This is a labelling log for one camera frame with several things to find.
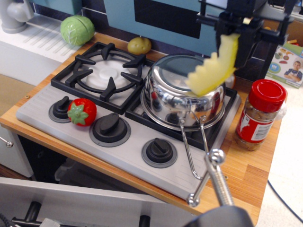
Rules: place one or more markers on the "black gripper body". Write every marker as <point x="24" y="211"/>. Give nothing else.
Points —
<point x="237" y="11"/>

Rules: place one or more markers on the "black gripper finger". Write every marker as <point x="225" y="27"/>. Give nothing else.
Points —
<point x="250" y="36"/>
<point x="222" y="27"/>

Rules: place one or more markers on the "yellow zigzag sponge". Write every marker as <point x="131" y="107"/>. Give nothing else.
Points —
<point x="215" y="70"/>

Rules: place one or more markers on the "shiny steel pot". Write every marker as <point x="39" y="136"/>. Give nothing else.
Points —
<point x="170" y="103"/>

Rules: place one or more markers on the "orange white toy behind pot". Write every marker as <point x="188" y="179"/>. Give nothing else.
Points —
<point x="230" y="81"/>

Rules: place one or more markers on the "cardboard box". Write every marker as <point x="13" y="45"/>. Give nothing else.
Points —
<point x="295" y="30"/>

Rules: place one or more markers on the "toy food box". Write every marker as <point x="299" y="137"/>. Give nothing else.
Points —
<point x="287" y="65"/>

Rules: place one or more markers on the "teal toy microwave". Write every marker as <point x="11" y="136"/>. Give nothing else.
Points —
<point x="172" y="22"/>

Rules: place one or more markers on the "red lid spice jar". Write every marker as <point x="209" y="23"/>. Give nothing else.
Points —
<point x="260" y="110"/>

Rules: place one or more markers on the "toy potato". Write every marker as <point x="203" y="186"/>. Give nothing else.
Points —
<point x="139" y="45"/>

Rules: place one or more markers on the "right black burner grate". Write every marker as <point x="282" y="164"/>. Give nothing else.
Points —
<point x="214" y="134"/>

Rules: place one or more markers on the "black burner grate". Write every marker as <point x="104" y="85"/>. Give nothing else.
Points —
<point x="110" y="77"/>
<point x="214" y="134"/>

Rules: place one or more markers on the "left black burner grate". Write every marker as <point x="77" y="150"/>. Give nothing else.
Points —
<point x="110" y="77"/>

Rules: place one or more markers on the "right black stove knob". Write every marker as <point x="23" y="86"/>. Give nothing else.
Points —
<point x="159" y="153"/>

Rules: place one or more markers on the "black stove knob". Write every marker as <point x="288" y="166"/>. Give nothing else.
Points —
<point x="58" y="111"/>
<point x="159" y="153"/>
<point x="110" y="131"/>

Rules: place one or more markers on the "green toy cabbage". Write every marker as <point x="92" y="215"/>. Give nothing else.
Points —
<point x="77" y="30"/>

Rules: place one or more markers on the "grey toy stove top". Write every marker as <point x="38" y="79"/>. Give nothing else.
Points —
<point x="180" y="176"/>

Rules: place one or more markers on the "middle black stove knob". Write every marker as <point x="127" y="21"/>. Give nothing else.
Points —
<point x="110" y="131"/>

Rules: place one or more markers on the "red toy strawberry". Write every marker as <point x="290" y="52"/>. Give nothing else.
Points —
<point x="82" y="112"/>

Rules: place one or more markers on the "left black stove knob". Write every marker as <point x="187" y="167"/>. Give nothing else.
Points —
<point x="58" y="111"/>

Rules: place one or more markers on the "grey toy faucet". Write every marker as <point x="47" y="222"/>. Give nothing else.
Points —
<point x="14" y="15"/>

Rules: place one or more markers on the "grey oven door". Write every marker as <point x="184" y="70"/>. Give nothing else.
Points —
<point x="30" y="202"/>

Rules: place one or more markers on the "dark metal post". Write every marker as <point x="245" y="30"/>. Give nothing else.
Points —
<point x="278" y="37"/>

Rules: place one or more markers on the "dark round camera mount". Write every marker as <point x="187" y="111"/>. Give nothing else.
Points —
<point x="223" y="216"/>

